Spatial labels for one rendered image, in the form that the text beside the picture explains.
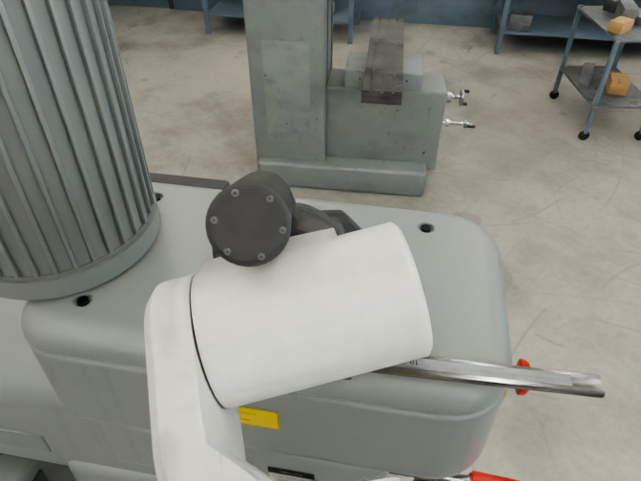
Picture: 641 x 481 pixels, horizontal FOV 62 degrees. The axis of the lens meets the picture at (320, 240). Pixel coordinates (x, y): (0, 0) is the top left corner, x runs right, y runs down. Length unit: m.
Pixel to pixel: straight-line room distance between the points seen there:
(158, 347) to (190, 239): 0.37
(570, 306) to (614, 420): 0.71
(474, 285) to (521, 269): 2.96
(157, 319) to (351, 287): 0.08
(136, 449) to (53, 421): 0.11
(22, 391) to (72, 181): 0.30
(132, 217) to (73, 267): 0.07
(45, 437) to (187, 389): 0.57
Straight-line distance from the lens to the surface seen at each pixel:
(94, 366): 0.56
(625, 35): 4.84
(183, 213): 0.64
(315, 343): 0.23
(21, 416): 0.77
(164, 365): 0.23
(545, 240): 3.79
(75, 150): 0.49
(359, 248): 0.23
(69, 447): 0.79
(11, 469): 0.94
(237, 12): 6.83
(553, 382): 0.49
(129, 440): 0.69
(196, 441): 0.22
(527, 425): 2.80
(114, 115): 0.52
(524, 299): 3.33
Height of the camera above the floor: 2.27
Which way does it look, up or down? 40 degrees down
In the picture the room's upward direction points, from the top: straight up
